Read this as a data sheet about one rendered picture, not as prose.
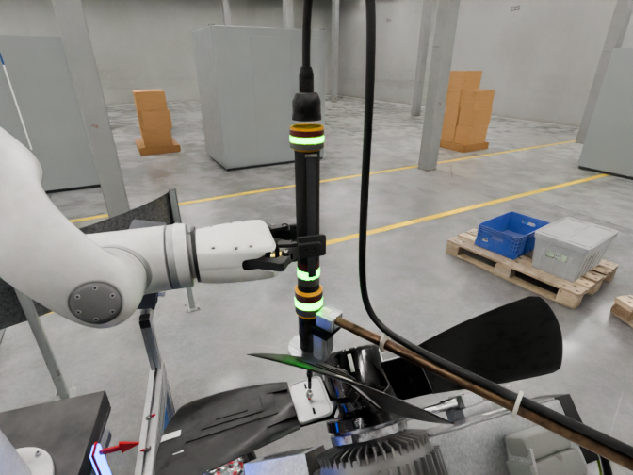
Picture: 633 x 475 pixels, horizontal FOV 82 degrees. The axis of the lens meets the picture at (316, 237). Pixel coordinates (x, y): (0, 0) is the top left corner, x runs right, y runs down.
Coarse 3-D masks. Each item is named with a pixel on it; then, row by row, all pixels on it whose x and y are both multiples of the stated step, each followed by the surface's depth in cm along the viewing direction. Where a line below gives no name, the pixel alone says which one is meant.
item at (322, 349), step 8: (320, 312) 55; (336, 312) 55; (320, 320) 55; (328, 320) 54; (312, 328) 56; (320, 328) 55; (328, 328) 54; (336, 328) 56; (296, 336) 63; (320, 336) 55; (328, 336) 55; (296, 344) 61; (320, 344) 57; (328, 344) 58; (288, 352) 61; (296, 352) 60; (304, 352) 60; (312, 352) 60; (320, 352) 57; (328, 352) 59; (320, 360) 59
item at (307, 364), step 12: (276, 360) 39; (288, 360) 40; (300, 360) 43; (312, 360) 50; (324, 372) 37; (336, 372) 43; (360, 384) 37; (372, 396) 47; (384, 396) 36; (384, 408) 53; (396, 408) 44; (408, 408) 37; (420, 408) 36; (432, 420) 38; (444, 420) 36
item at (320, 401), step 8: (296, 384) 69; (312, 384) 69; (320, 384) 69; (296, 392) 68; (304, 392) 67; (320, 392) 67; (296, 400) 66; (304, 400) 66; (312, 400) 66; (320, 400) 66; (328, 400) 65; (296, 408) 65; (304, 408) 64; (312, 408) 64; (320, 408) 64; (328, 408) 64; (304, 416) 63; (312, 416) 63; (320, 416) 63; (328, 416) 63
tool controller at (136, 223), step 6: (132, 222) 122; (138, 222) 123; (144, 222) 124; (150, 222) 125; (156, 222) 126; (162, 222) 128; (132, 228) 118; (150, 294) 110; (156, 294) 112; (162, 294) 115; (144, 300) 111; (150, 300) 111; (156, 300) 113; (138, 306) 111; (144, 306) 111; (150, 306) 112
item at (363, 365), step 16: (336, 352) 67; (352, 352) 66; (368, 352) 66; (368, 368) 65; (336, 384) 65; (368, 384) 64; (384, 384) 65; (336, 400) 65; (352, 400) 64; (352, 416) 63; (368, 416) 61; (384, 416) 61; (400, 416) 63; (336, 432) 62
